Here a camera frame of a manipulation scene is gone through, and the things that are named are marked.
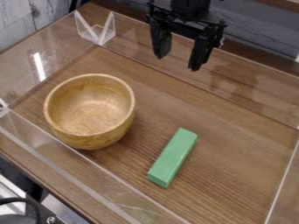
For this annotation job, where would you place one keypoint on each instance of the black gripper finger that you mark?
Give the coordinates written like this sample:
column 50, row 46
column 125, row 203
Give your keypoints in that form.
column 162, row 38
column 201, row 52

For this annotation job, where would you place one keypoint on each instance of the green rectangular block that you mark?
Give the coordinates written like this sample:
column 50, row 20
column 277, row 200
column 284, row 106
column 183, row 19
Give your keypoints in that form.
column 170, row 160

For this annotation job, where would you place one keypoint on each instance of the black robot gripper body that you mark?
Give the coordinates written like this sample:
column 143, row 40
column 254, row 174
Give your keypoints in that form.
column 187, row 17

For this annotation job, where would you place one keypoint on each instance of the clear acrylic front wall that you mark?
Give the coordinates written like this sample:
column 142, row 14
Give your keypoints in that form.
column 103, row 198

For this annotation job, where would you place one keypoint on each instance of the brown wooden bowl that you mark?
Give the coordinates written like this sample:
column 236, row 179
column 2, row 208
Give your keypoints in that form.
column 90, row 110

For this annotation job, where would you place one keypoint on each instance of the clear acrylic corner bracket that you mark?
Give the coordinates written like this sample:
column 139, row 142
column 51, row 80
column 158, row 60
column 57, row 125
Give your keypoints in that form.
column 99, row 34

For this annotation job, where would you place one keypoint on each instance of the black metal table bracket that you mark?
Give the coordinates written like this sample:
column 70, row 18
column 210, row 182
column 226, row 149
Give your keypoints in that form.
column 49, row 216

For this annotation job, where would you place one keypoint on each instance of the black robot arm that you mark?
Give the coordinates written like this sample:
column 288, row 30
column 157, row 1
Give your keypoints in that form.
column 185, row 17

